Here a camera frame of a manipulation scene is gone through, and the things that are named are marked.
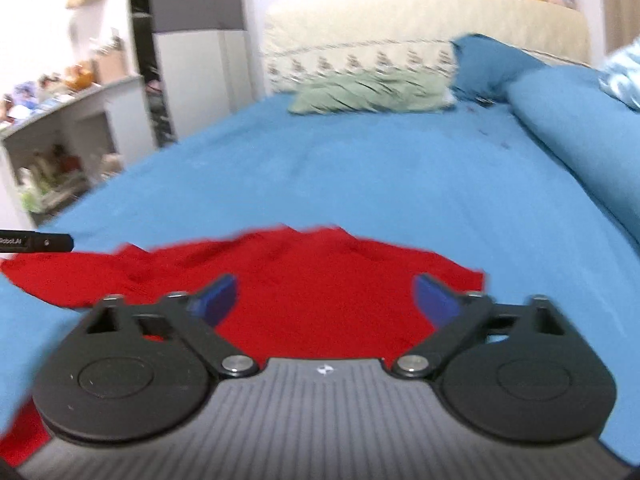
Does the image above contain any red knit sweater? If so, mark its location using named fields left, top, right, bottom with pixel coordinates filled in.
left=0, top=224, right=485, bottom=468

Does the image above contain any white shelf desk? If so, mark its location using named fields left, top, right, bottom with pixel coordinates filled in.
left=1, top=75, right=156, bottom=230

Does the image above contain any blue bed sheet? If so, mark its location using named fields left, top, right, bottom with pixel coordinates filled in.
left=0, top=91, right=640, bottom=466

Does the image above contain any green pillow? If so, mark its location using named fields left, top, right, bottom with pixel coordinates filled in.
left=288, top=70, right=457, bottom=115

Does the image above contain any rolled blue duvet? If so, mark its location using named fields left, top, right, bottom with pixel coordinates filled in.
left=506, top=65, right=639, bottom=238

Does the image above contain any dark blue pillow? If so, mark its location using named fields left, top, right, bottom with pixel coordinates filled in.
left=451, top=34, right=546, bottom=103

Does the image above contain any cream quilted headboard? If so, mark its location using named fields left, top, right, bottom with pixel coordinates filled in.
left=260, top=0, right=591, bottom=93

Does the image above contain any grey white wardrobe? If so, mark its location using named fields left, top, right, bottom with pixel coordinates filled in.
left=130, top=0, right=265, bottom=141

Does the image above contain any light blue white blanket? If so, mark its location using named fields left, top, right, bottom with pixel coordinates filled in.
left=599, top=37, right=640, bottom=112

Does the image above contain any beige curtain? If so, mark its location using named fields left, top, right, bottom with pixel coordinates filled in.
left=594, top=0, right=640, bottom=57

